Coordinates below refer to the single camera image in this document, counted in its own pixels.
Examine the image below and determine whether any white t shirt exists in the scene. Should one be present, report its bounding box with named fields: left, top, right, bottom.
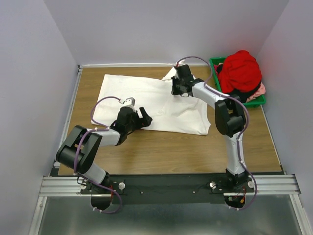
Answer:
left=91, top=68, right=211, bottom=135

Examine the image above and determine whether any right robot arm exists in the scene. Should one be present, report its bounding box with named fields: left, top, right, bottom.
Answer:
left=171, top=65, right=249, bottom=192

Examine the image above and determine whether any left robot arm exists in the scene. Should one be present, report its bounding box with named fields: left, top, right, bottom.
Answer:
left=56, top=107, right=153, bottom=193

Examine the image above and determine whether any red t shirt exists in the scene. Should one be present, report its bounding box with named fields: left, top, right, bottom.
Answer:
left=218, top=50, right=262, bottom=94

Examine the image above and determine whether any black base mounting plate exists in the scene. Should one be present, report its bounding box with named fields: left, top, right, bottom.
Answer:
left=80, top=173, right=255, bottom=210

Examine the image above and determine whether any green plastic bin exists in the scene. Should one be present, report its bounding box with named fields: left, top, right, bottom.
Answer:
left=209, top=57, right=266, bottom=108

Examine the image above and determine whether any pink t shirt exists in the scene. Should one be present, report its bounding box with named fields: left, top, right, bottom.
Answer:
left=248, top=82, right=266, bottom=102

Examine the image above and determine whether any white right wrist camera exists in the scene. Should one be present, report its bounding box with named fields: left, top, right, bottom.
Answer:
left=173, top=61, right=182, bottom=69

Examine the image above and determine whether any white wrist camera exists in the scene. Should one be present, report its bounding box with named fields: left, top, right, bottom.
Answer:
left=173, top=61, right=182, bottom=69
left=119, top=97, right=135, bottom=110

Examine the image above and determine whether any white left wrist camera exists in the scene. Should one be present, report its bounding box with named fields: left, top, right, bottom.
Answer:
left=119, top=97, right=135, bottom=110

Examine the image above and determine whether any aluminium frame rail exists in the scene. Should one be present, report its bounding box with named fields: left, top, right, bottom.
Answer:
left=39, top=175, right=301, bottom=197

